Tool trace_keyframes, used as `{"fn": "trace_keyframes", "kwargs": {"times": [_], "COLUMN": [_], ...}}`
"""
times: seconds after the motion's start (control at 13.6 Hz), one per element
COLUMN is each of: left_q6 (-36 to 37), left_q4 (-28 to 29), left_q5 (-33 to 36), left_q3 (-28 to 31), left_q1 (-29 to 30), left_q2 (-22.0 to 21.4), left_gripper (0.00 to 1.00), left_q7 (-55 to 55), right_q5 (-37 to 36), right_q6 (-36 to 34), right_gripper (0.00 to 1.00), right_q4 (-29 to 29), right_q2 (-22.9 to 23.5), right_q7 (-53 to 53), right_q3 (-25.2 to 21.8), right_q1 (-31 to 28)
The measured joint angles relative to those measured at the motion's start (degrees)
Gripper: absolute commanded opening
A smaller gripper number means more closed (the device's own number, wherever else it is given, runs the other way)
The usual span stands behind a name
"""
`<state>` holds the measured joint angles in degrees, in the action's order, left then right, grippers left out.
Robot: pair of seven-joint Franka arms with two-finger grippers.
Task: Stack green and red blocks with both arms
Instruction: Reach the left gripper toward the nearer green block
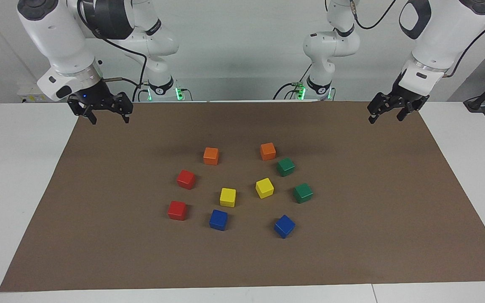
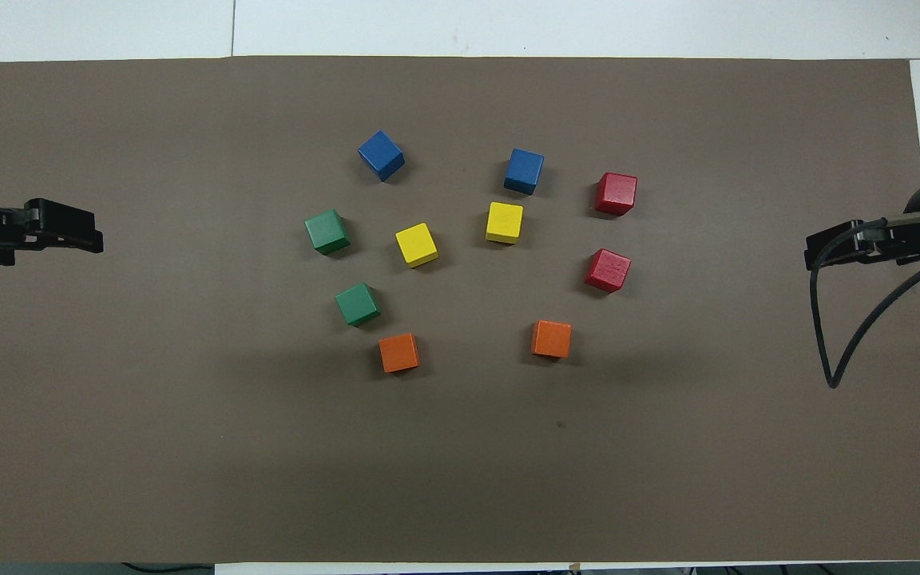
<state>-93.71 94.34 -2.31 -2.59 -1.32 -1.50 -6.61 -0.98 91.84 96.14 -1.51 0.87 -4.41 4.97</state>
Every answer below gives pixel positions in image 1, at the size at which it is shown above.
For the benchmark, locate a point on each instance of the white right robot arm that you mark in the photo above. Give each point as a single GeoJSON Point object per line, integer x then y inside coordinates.
{"type": "Point", "coordinates": [57, 38]}

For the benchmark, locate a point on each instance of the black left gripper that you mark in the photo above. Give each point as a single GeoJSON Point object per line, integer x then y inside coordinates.
{"type": "Point", "coordinates": [398, 100]}

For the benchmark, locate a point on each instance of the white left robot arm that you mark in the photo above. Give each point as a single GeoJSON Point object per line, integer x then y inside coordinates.
{"type": "Point", "coordinates": [440, 42]}

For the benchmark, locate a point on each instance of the yellow wooden cube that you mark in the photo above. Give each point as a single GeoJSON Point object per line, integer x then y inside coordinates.
{"type": "Point", "coordinates": [264, 187]}
{"type": "Point", "coordinates": [227, 197]}

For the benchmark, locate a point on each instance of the orange wooden cube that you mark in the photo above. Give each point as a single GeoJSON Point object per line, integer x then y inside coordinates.
{"type": "Point", "coordinates": [211, 155]}
{"type": "Point", "coordinates": [267, 151]}

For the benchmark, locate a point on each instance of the brown paper mat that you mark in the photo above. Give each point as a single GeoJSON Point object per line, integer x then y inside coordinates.
{"type": "Point", "coordinates": [352, 235]}

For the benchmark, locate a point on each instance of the beige power strip box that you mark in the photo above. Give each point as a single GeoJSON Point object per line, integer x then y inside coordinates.
{"type": "Point", "coordinates": [34, 93]}

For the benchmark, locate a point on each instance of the blue wooden cube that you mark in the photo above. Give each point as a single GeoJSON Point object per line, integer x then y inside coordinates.
{"type": "Point", "coordinates": [218, 219]}
{"type": "Point", "coordinates": [284, 226]}

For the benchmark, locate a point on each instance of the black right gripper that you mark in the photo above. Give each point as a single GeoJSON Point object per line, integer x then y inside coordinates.
{"type": "Point", "coordinates": [99, 101]}

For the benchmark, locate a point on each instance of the red wooden cube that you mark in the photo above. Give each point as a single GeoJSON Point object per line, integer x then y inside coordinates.
{"type": "Point", "coordinates": [177, 210]}
{"type": "Point", "coordinates": [186, 179]}

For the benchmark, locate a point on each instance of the green wooden cube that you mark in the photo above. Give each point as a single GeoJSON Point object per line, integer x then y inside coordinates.
{"type": "Point", "coordinates": [302, 192]}
{"type": "Point", "coordinates": [286, 166]}

